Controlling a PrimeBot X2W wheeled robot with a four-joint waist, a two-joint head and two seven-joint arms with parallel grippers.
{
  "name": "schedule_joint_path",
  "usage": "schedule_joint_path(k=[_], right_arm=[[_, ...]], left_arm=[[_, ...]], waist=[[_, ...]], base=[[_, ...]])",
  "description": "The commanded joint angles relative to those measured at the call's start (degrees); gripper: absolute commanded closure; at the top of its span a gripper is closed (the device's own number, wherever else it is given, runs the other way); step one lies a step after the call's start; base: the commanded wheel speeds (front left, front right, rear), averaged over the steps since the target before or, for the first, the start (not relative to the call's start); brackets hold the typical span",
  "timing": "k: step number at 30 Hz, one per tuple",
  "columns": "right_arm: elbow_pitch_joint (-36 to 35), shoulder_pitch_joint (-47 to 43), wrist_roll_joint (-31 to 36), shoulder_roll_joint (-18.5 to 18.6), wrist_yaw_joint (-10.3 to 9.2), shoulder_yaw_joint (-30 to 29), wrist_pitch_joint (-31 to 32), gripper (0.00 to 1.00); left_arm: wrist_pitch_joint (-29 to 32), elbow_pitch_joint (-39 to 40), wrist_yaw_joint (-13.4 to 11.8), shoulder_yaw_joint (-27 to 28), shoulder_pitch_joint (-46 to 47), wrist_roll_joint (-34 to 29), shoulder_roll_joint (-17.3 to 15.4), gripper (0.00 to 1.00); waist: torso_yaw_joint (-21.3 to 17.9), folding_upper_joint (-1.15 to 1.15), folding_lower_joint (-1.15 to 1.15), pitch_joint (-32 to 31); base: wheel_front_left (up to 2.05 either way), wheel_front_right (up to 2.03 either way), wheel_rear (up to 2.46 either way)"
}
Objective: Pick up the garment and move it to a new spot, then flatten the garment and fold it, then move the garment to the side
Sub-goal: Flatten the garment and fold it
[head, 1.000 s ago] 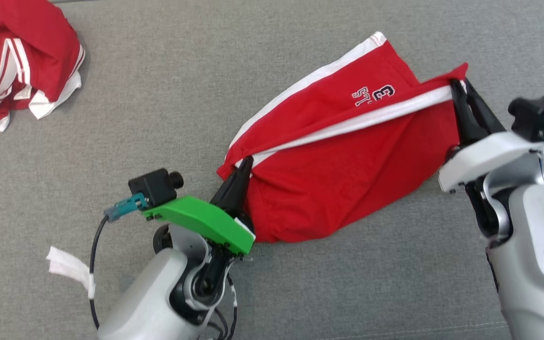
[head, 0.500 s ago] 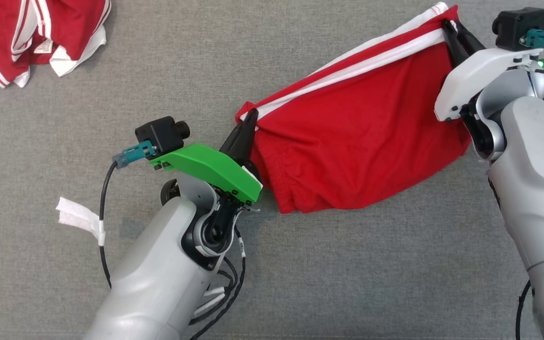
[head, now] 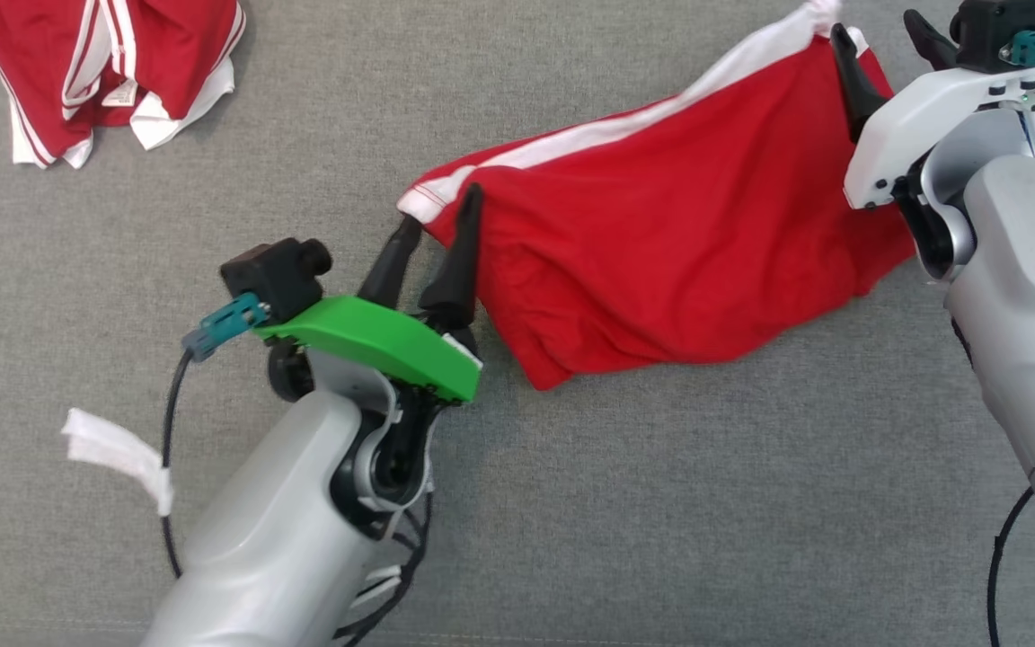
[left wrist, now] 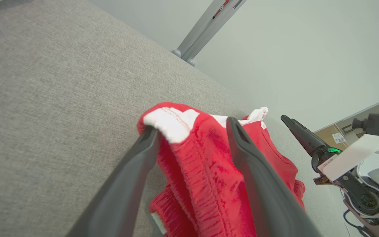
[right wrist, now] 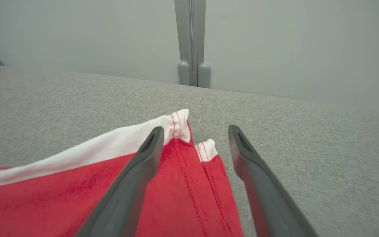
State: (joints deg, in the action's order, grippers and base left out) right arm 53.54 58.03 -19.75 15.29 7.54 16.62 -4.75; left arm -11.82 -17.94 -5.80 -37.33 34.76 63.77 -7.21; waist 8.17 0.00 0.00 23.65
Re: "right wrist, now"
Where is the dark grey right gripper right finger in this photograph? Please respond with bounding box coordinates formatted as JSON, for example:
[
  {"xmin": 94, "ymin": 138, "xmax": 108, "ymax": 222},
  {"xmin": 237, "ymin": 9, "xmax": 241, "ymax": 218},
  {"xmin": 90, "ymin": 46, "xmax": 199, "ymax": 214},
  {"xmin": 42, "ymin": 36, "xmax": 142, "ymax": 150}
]
[{"xmin": 228, "ymin": 125, "xmax": 318, "ymax": 237}]

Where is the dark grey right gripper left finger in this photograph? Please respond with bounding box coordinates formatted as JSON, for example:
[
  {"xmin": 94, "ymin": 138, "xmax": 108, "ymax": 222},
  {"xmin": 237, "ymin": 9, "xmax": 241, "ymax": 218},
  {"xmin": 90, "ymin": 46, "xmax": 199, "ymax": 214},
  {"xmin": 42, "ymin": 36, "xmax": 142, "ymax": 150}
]
[{"xmin": 74, "ymin": 126, "xmax": 165, "ymax": 237}]

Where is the red and white t-shirt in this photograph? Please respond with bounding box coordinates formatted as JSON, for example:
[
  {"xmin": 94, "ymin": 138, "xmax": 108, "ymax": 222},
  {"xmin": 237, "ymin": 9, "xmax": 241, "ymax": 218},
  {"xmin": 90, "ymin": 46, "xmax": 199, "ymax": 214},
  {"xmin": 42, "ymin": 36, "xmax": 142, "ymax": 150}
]
[{"xmin": 0, "ymin": 109, "xmax": 244, "ymax": 237}]

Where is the grey double partition post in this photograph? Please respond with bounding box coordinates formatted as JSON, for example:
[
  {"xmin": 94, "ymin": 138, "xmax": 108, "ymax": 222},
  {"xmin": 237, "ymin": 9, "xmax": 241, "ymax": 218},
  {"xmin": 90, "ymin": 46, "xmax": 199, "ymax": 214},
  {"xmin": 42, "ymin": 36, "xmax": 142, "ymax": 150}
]
[{"xmin": 174, "ymin": 0, "xmax": 212, "ymax": 89}]

